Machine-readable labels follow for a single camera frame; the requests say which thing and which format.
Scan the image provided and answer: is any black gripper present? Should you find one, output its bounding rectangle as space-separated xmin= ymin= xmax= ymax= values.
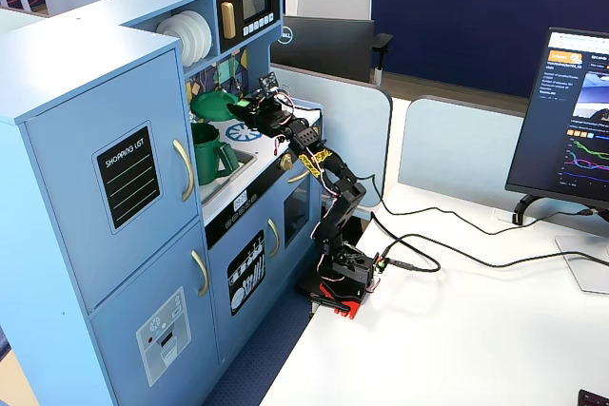
xmin=226 ymin=91 xmax=297 ymax=137

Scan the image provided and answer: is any green round lid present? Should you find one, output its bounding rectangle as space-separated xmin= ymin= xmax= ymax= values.
xmin=189 ymin=91 xmax=249 ymax=123

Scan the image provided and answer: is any grey toy sink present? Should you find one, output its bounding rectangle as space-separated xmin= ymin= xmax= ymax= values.
xmin=202 ymin=144 xmax=259 ymax=205

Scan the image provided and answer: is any black stove control panel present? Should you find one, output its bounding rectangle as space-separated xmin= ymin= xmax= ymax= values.
xmin=203 ymin=137 xmax=324 ymax=251

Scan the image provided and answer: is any white toy plate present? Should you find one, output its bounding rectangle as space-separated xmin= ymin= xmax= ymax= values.
xmin=192 ymin=10 xmax=213 ymax=58
xmin=178 ymin=10 xmax=205 ymax=64
xmin=155 ymin=14 xmax=194 ymax=68

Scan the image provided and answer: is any yellow patterned band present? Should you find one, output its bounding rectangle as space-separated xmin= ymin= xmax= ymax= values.
xmin=302 ymin=148 xmax=332 ymax=177

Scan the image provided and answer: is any black Dell monitor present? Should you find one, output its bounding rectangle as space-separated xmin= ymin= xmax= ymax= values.
xmin=271 ymin=14 xmax=376 ymax=84

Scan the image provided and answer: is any grey desk divider panel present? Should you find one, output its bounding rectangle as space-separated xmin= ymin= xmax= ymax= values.
xmin=397 ymin=95 xmax=527 ymax=210
xmin=269 ymin=65 xmax=394 ymax=210

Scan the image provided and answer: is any black shopping list board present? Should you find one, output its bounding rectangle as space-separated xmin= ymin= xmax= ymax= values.
xmin=91 ymin=120 xmax=163 ymax=235

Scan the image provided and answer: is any blue oven door with window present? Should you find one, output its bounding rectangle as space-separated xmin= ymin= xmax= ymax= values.
xmin=280 ymin=165 xmax=324 ymax=279

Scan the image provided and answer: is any blue dishwasher door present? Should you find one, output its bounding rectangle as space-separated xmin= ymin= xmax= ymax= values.
xmin=207 ymin=201 xmax=285 ymax=372

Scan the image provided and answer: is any blue toy play kitchen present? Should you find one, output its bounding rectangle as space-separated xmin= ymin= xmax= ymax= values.
xmin=0 ymin=0 xmax=324 ymax=406

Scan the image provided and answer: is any tall blue fridge door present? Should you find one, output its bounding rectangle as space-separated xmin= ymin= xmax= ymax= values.
xmin=23 ymin=48 xmax=204 ymax=310

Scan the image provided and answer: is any red table clamp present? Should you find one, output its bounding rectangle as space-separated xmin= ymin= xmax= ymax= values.
xmin=308 ymin=281 xmax=370 ymax=320

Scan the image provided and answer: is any blue door with dispenser print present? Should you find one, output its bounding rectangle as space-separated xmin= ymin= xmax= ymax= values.
xmin=89 ymin=220 xmax=221 ymax=406

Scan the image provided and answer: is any lit computer monitor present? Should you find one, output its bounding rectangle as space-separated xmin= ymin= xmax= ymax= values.
xmin=504 ymin=27 xmax=609 ymax=239

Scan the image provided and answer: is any grey monitor stand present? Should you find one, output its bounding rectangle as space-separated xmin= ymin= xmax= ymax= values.
xmin=512 ymin=192 xmax=609 ymax=296

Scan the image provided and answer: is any dark keyboard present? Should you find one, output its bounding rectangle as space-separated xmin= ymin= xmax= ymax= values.
xmin=578 ymin=389 xmax=609 ymax=406

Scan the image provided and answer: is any small wrist camera board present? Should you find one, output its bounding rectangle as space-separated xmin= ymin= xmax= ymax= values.
xmin=258 ymin=71 xmax=282 ymax=93

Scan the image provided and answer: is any green pot with handle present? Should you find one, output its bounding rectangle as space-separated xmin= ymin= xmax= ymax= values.
xmin=189 ymin=121 xmax=241 ymax=187

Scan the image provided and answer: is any gold oven handle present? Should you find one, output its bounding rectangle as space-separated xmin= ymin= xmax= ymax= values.
xmin=286 ymin=165 xmax=313 ymax=184

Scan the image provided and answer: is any gold microwave handle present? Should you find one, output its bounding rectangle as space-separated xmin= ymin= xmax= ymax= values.
xmin=220 ymin=1 xmax=238 ymax=40

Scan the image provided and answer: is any long gold fridge handle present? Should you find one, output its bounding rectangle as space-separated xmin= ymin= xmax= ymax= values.
xmin=171 ymin=138 xmax=195 ymax=203

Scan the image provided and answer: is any gold dishwasher handle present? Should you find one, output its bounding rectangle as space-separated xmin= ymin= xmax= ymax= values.
xmin=266 ymin=218 xmax=281 ymax=259

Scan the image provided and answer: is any short gold fridge handle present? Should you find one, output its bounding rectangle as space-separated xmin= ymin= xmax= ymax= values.
xmin=190 ymin=249 xmax=210 ymax=298

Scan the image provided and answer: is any black camera cable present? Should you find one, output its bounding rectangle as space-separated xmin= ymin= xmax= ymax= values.
xmin=351 ymin=172 xmax=609 ymax=236

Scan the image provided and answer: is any black power cable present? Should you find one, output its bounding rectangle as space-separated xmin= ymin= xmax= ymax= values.
xmin=368 ymin=210 xmax=609 ymax=274

